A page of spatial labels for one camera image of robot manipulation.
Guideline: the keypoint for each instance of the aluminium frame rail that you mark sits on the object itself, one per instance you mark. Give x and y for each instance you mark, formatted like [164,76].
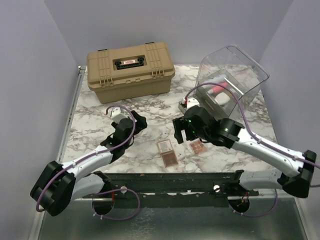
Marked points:
[70,116]

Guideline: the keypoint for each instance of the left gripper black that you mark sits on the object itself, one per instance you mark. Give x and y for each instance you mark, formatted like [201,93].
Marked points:
[140,124]

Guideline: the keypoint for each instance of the tan plastic toolbox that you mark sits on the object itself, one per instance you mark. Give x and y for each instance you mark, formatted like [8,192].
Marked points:
[130,72]

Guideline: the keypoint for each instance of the orange eyeshadow palette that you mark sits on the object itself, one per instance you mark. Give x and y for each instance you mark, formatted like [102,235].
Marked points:
[198,147]

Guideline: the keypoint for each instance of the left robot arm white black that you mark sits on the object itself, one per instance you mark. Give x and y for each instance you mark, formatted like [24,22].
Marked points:
[61,183]

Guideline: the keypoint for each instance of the clear acrylic makeup organizer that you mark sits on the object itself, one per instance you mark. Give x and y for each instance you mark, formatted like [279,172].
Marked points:
[227,81]

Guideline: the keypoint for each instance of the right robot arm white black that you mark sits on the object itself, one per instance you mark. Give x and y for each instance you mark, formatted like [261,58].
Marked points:
[293,170]

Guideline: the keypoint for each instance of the pink tube with white cap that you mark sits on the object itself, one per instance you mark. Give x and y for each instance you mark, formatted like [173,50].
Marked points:
[217,88]

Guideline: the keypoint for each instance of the labelled compact box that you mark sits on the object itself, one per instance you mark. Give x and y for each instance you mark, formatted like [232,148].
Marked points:
[164,146]

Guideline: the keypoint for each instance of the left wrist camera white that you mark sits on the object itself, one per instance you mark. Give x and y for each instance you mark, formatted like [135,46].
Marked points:
[116,114]

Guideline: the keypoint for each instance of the white spray bottle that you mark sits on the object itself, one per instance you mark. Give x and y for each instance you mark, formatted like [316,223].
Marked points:
[219,78]

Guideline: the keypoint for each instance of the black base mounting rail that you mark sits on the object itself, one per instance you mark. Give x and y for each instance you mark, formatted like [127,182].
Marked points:
[170,190]

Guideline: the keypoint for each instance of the white egg-shaped sponge case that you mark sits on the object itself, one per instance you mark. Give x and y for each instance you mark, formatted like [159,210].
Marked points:
[221,99]

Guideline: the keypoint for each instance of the rose gold clear compact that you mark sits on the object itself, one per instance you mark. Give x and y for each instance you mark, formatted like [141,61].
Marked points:
[169,159]

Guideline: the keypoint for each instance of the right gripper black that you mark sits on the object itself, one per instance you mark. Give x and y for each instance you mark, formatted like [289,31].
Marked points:
[179,124]

